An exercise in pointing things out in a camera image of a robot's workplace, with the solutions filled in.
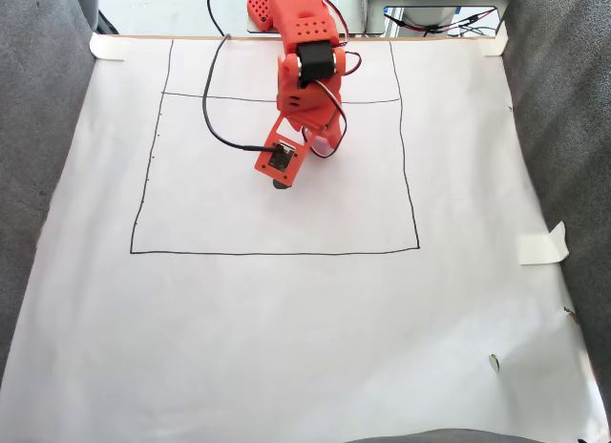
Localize pink foam cube block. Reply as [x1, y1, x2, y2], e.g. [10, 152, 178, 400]
[309, 136, 335, 158]

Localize white tape piece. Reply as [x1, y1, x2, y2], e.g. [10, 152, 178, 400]
[516, 221, 570, 266]
[89, 33, 128, 61]
[479, 21, 509, 57]

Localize white paper sheet with lines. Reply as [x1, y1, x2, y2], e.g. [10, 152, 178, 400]
[0, 35, 610, 443]

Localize grey upholstered panel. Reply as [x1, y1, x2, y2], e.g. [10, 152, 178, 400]
[0, 0, 99, 382]
[500, 0, 611, 415]

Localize red black servo wire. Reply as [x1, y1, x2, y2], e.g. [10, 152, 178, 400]
[307, 78, 348, 160]
[333, 50, 363, 76]

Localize orange camera mount with board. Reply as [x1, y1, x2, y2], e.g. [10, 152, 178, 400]
[254, 116, 312, 191]

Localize black camera cable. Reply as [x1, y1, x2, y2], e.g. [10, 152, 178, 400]
[202, 0, 281, 153]

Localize red black loose wires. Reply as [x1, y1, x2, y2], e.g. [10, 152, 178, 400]
[384, 11, 497, 37]

